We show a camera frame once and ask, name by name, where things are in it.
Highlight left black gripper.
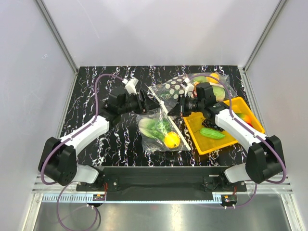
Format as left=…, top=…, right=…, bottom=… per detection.
left=118, top=90, right=160, bottom=115

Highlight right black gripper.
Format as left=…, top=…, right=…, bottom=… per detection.
left=167, top=94, right=204, bottom=117

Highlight clear zip bag with mushroom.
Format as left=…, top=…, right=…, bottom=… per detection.
left=148, top=74, right=194, bottom=112

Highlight green fake bok choy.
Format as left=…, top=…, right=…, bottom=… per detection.
left=138, top=118, right=172, bottom=141

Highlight clear zip bag with lemon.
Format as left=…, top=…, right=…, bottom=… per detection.
left=136, top=83, right=191, bottom=153

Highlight yellow fake lemon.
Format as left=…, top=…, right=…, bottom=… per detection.
left=164, top=131, right=180, bottom=149

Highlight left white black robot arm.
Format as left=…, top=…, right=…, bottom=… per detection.
left=38, top=88, right=160, bottom=191

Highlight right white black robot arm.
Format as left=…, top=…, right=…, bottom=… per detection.
left=168, top=82, right=286, bottom=191

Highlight black fake grape bunch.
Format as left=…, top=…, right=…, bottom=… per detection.
left=202, top=119, right=224, bottom=132

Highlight green fake bitter gourd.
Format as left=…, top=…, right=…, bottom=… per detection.
left=200, top=128, right=226, bottom=140

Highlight clear bag of fake fruit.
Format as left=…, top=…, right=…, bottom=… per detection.
left=187, top=72, right=238, bottom=102

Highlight yellow plastic tray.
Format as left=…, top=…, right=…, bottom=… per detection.
left=183, top=97, right=265, bottom=155

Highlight black marble pattern mat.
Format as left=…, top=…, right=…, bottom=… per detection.
left=62, top=67, right=265, bottom=167

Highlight right small connector board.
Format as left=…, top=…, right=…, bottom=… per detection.
left=222, top=195, right=237, bottom=205

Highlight small connector board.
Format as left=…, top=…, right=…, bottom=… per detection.
left=93, top=194, right=106, bottom=201
left=222, top=195, right=237, bottom=205

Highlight left small connector board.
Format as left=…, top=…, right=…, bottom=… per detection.
left=93, top=194, right=106, bottom=201

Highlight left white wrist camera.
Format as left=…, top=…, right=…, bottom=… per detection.
left=122, top=77, right=139, bottom=95

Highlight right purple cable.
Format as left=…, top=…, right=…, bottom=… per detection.
left=190, top=75, right=287, bottom=208

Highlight purple cable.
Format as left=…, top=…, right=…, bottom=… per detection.
left=190, top=75, right=287, bottom=208
left=39, top=73, right=128, bottom=230

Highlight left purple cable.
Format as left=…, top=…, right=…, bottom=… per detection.
left=39, top=73, right=128, bottom=230

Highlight slotted white cable duct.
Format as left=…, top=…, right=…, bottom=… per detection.
left=42, top=192, right=222, bottom=204

